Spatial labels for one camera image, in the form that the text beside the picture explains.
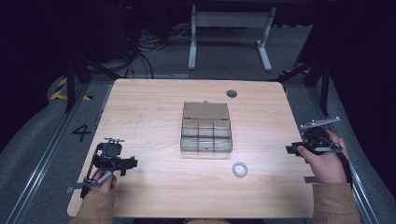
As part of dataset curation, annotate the white metal desk frame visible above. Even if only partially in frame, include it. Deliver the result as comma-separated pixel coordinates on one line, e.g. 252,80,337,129
187,4,277,72

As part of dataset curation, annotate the bundle of black cables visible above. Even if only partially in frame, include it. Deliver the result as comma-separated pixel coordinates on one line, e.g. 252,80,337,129
120,24,194,79

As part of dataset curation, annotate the clear plastic compartment box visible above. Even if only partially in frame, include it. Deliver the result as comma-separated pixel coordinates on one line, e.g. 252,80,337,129
179,99,234,154

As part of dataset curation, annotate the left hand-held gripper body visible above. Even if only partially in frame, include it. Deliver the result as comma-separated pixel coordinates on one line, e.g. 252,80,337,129
79,136,126,200

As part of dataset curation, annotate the black wrist strap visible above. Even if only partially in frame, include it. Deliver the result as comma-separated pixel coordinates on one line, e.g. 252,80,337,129
338,150,354,189

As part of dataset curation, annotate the thin black cable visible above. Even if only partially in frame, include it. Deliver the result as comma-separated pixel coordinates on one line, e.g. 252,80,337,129
93,108,106,129

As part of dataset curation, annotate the black metal stand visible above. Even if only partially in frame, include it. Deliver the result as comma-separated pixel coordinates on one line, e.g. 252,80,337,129
270,57,332,117
61,54,122,114

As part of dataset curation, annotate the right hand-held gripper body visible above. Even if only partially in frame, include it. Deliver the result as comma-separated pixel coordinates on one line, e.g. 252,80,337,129
300,116,343,156

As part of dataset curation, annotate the white ring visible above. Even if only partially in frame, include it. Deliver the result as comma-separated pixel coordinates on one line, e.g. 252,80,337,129
231,161,249,178

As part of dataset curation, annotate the aluminium floor rail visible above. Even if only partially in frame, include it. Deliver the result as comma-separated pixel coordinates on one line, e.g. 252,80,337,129
306,85,381,224
3,83,92,224

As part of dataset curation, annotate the person's right hand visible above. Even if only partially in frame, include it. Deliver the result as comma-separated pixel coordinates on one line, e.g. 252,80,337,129
296,130,349,185

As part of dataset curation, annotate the yellow black hazard tape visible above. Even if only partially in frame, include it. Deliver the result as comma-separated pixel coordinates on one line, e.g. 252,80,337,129
49,77,93,102

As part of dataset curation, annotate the person's left hand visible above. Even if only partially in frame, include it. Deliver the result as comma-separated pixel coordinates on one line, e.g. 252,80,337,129
89,169,119,194

